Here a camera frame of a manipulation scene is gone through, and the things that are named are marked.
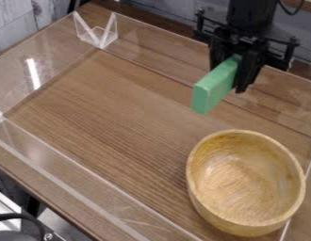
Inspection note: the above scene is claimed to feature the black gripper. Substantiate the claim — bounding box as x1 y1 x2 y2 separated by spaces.
193 8 300 93

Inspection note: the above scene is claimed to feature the green rectangular block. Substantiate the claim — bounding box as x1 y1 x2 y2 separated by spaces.
190 55 241 114

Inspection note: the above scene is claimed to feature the brown wooden bowl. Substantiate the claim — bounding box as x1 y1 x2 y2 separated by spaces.
186 129 305 237

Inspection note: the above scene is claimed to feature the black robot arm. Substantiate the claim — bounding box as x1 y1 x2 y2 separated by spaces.
193 0 300 93

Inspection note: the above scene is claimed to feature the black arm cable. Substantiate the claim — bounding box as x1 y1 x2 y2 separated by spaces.
277 0 306 17

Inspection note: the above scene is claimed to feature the clear acrylic corner bracket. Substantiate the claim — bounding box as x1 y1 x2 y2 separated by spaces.
73 12 118 49

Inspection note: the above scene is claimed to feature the clear acrylic tray wall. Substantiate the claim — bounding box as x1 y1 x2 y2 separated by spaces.
0 111 202 241

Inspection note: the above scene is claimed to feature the black cable lower left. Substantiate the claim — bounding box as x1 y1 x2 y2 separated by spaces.
0 212 47 241

